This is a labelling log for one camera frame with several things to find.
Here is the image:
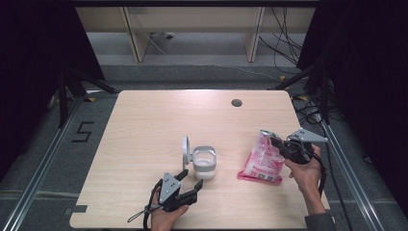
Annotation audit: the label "green wrist cord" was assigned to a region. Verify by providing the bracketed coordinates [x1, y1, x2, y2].
[127, 204, 163, 223]

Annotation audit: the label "black curtain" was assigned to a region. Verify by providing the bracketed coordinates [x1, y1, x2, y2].
[295, 0, 408, 211]
[0, 0, 106, 182]

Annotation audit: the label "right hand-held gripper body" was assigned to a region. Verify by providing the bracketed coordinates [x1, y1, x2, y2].
[278, 127, 330, 166]

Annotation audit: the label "person's right hand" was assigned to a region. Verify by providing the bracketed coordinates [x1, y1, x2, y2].
[284, 143, 323, 194]

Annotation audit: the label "pink printed bag white granules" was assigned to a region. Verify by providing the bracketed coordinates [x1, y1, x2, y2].
[237, 129, 286, 187]

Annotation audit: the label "light wooden desk frame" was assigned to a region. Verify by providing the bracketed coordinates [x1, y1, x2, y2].
[75, 6, 318, 64]

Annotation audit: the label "clear plastic container with lid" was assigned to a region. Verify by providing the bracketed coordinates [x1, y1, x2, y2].
[181, 135, 217, 181]

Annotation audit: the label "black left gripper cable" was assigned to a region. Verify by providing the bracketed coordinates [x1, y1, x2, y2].
[141, 178, 164, 231]

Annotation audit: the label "black metal stand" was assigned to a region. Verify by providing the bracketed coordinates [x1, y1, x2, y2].
[272, 59, 332, 123]
[57, 66, 120, 129]

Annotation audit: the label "black floor cable bundle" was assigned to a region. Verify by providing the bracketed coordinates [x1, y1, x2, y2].
[293, 95, 325, 127]

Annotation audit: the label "person's left hand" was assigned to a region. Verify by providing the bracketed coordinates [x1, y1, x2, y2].
[150, 192, 190, 231]

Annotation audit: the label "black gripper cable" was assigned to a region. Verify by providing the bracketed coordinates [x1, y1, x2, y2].
[141, 178, 164, 231]
[311, 150, 329, 197]

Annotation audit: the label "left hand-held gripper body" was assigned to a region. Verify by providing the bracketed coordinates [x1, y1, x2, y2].
[158, 171, 198, 214]

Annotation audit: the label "white floor cable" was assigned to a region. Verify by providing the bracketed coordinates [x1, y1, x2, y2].
[143, 32, 281, 82]

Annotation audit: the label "black hanging cables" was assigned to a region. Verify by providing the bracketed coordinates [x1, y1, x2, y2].
[258, 7, 306, 65]

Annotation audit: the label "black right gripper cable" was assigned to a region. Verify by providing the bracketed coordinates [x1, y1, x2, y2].
[311, 150, 329, 197]

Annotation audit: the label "grey tape strip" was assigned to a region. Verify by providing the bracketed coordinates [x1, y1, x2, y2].
[64, 204, 89, 216]

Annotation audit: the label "aluminium floor rail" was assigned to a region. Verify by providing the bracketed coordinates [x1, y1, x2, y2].
[319, 120, 387, 231]
[0, 95, 85, 231]

